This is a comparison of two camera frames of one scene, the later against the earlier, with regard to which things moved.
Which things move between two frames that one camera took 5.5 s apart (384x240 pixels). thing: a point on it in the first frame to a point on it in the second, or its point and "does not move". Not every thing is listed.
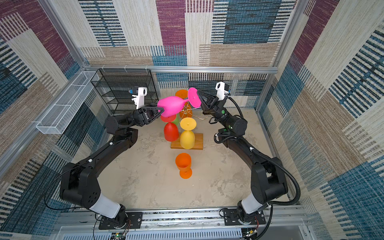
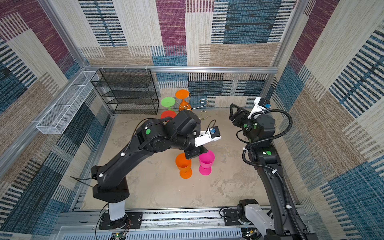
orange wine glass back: [186, 111] does not move
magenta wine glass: [172, 105] to [206, 160]
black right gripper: [218, 105] to [243, 114]
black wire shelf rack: [114, 85] does not move
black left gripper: [141, 118] to [198, 152]
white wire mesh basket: [61, 115] does not move
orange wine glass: [183, 161] does not move
